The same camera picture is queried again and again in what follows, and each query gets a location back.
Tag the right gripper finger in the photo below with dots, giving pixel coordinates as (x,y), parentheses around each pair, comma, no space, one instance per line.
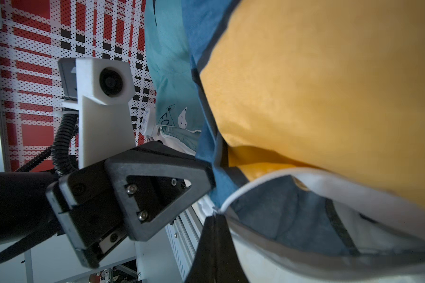
(216,260)

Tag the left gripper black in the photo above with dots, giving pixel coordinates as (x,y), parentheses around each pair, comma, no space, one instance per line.
(152,184)

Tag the green cat pillowcase pillow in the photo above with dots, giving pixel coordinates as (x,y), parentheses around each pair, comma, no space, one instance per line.
(178,112)

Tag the blue cartoon pillowcase pillow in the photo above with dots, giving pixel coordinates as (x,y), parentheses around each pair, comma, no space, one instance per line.
(315,130)

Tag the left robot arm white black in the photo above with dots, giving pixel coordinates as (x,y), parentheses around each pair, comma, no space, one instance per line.
(26,217)

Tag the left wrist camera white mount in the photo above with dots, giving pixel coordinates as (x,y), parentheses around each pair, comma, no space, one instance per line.
(99,91)

